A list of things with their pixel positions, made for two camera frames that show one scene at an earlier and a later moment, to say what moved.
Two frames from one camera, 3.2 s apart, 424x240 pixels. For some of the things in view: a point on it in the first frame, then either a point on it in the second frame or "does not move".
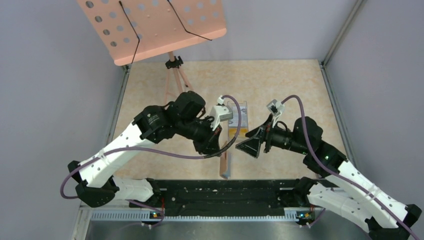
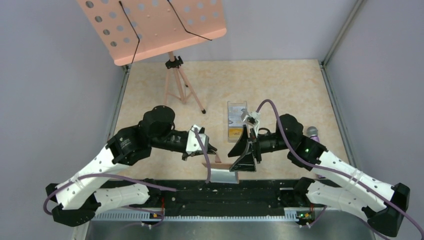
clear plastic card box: (233, 125) does not move
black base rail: (266, 197) does not move
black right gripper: (252, 146) -> (246, 162)
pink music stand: (133, 30) does not move
